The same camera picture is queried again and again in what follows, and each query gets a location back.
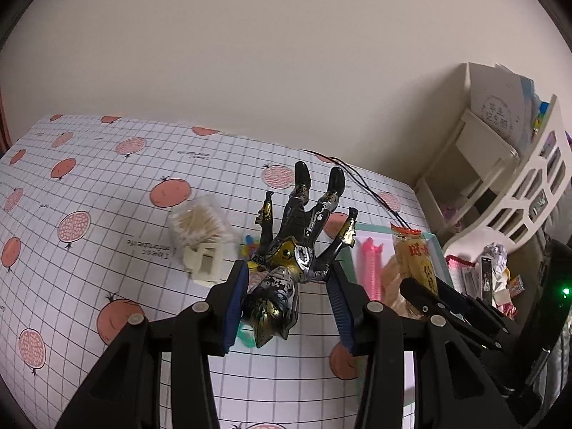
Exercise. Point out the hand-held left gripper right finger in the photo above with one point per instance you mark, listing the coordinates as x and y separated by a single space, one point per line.
343 313

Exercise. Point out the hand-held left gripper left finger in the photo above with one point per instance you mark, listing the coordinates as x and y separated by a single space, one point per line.
236 308

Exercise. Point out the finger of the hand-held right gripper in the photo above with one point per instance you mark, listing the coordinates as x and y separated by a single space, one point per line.
478 321
418 297

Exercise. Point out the cream crochet cloth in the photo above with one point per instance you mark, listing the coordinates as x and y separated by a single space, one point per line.
393 286

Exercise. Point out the green plastic toy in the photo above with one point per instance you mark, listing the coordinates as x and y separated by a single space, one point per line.
243 338

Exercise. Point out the yellow snack packet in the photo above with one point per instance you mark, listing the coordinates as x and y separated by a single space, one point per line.
413 254

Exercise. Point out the pink hair roller pair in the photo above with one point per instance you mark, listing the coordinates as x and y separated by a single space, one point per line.
373 272

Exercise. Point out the small white plastic box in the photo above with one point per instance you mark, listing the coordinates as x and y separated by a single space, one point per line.
205 263

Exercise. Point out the colourful plastic block toy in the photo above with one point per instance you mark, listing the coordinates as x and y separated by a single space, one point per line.
250 245

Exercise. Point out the teal cardboard box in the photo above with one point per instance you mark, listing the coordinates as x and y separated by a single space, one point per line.
384 229

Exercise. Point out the bag of cotton swabs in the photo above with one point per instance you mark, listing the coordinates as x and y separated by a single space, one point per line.
199 223

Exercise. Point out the black gold action figure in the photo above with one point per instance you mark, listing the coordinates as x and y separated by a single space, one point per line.
290 232

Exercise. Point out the pink trimmed white packet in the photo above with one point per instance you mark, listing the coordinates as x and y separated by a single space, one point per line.
458 272

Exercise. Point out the small colourful carton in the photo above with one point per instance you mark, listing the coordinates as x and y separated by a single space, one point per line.
516 286

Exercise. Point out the crumpled white paper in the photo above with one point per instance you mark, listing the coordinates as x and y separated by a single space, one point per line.
495 252

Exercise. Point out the white cutout shelf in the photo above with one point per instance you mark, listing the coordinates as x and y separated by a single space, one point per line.
523 187

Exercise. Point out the fruit print grid tablecloth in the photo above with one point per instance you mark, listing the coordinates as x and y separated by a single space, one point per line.
111 214

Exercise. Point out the white printed paper sheet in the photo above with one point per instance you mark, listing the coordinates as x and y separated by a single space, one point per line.
496 107

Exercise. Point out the colourful picture book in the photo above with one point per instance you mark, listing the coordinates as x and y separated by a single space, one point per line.
540 118

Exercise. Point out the reddish brown wooden edge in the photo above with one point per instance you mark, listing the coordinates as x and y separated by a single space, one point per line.
3 125

